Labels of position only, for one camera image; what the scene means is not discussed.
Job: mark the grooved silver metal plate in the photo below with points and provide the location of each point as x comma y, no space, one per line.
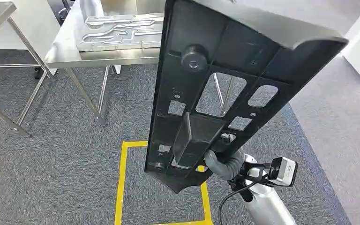
121,32

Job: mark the white panel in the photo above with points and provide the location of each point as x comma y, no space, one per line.
40,28

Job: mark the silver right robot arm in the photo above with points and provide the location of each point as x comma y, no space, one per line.
265,205

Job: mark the black plastic plate frame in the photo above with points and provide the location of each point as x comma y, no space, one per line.
242,46

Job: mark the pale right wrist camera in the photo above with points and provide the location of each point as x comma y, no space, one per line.
284,171

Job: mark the steel table with metal part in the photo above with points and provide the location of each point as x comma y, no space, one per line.
65,56

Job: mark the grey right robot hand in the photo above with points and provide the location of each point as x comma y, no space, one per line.
226,167

